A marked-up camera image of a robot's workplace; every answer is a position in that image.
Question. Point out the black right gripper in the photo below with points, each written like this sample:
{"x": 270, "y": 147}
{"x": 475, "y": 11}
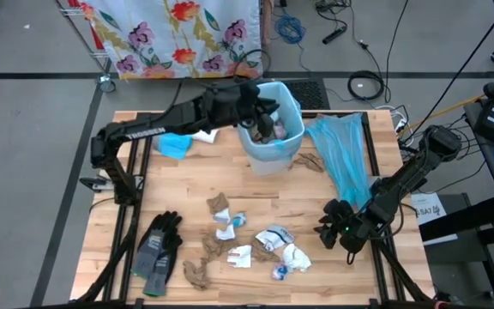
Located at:
{"x": 354, "y": 229}

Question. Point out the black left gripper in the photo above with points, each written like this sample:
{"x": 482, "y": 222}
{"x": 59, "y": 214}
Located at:
{"x": 238, "y": 105}

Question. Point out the pink plastic wrapper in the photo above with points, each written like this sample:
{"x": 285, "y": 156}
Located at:
{"x": 279, "y": 131}

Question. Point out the translucent white trash bin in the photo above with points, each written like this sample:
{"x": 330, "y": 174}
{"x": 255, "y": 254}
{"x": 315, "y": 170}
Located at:
{"x": 292, "y": 111}

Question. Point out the white plastic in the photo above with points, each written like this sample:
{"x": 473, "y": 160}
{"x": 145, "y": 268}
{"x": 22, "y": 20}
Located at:
{"x": 296, "y": 257}

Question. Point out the white and grey package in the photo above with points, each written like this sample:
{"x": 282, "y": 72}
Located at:
{"x": 275, "y": 237}

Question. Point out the pink and blue wrapper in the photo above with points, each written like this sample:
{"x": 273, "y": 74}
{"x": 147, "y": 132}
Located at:
{"x": 281, "y": 271}

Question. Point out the translucent blue trash bag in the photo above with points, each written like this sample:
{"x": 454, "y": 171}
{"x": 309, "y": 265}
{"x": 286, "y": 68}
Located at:
{"x": 341, "y": 150}

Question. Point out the white paper with red print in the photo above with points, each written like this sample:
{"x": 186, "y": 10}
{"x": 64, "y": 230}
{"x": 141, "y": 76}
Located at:
{"x": 240, "y": 257}

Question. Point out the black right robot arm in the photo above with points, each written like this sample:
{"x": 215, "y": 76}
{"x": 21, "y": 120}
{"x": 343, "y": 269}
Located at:
{"x": 401, "y": 184}

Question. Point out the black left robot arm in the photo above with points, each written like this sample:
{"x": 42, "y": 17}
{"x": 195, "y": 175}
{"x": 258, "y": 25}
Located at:
{"x": 144, "y": 131}

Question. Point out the folded blue plastic bag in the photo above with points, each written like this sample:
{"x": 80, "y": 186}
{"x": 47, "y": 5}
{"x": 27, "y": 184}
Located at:
{"x": 174, "y": 147}

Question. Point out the black grid floor mat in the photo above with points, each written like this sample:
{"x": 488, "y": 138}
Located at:
{"x": 311, "y": 94}

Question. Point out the white paper sign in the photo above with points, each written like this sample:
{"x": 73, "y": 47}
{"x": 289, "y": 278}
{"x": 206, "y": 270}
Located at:
{"x": 429, "y": 210}

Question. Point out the tan cloth strip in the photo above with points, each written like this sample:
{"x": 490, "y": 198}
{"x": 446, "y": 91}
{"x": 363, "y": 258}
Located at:
{"x": 267, "y": 21}

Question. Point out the black power strip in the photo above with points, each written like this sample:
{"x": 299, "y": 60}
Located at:
{"x": 335, "y": 35}

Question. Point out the black side cart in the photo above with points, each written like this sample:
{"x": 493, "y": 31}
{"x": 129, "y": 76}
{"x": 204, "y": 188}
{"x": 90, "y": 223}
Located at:
{"x": 457, "y": 223}

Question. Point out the floral print curtain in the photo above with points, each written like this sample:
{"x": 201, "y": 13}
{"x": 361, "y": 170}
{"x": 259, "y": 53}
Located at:
{"x": 165, "y": 38}

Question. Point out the white power strip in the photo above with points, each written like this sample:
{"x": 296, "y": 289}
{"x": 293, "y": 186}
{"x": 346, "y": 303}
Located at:
{"x": 397, "y": 118}

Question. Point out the grey and black work glove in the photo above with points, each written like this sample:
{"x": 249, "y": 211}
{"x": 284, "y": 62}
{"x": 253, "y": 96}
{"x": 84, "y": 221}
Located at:
{"x": 161, "y": 274}
{"x": 157, "y": 240}

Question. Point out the metal rack on casters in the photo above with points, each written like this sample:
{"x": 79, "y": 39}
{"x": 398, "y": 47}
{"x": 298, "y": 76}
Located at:
{"x": 101, "y": 54}

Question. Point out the grey side desk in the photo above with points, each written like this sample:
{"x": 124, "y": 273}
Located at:
{"x": 493, "y": 159}

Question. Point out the grey metal bracket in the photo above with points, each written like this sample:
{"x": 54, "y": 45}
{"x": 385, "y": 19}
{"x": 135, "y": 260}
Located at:
{"x": 97, "y": 183}

